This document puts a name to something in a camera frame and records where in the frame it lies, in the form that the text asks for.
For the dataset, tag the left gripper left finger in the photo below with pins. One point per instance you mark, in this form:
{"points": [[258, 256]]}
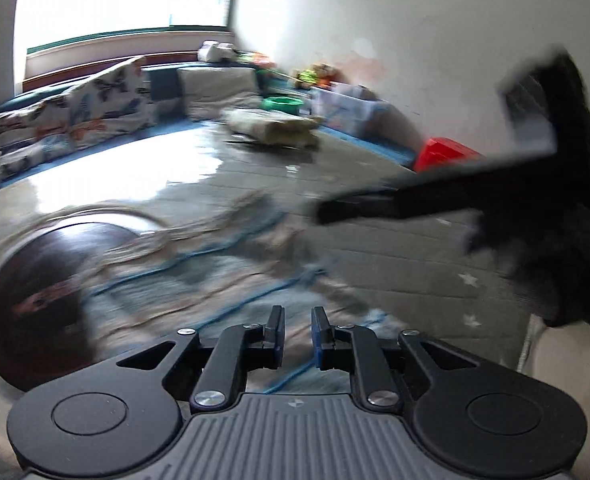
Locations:
{"points": [[273, 338]]}

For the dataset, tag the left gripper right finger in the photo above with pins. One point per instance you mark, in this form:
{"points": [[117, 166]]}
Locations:
{"points": [[322, 336]]}

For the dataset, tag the blue striped knit garment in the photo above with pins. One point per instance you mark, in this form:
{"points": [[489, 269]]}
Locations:
{"points": [[216, 272]]}

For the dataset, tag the gloved right hand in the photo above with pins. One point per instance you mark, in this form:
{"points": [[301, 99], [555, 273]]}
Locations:
{"points": [[544, 250]]}

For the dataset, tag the red plastic stool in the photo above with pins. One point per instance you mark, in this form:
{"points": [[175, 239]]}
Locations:
{"points": [[442, 151]]}

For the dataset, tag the folded yellow pastel blanket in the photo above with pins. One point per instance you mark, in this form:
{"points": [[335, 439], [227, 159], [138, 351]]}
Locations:
{"points": [[272, 127]]}

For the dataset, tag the clear plastic storage bin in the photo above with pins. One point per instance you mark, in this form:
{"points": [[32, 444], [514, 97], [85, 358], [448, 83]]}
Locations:
{"points": [[360, 118]]}

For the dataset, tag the green plastic basin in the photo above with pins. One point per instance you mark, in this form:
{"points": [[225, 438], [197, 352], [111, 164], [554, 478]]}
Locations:
{"points": [[283, 104]]}

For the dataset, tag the round induction cooktop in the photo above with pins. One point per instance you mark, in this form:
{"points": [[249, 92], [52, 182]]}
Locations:
{"points": [[44, 332]]}

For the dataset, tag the grey white plain pillow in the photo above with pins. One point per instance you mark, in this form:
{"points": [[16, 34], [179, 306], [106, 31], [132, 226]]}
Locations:
{"points": [[208, 90]]}

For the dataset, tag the brown monkey plush toy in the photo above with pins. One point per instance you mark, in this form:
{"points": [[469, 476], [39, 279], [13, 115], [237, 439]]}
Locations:
{"points": [[319, 75]]}

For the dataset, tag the upright butterfly print pillow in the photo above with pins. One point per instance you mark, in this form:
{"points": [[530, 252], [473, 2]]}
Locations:
{"points": [[110, 103]]}

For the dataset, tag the black white plush toy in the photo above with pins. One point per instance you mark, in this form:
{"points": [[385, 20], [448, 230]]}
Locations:
{"points": [[213, 51]]}

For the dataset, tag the long butterfly print cushion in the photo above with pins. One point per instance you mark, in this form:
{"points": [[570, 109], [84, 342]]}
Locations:
{"points": [[33, 135]]}

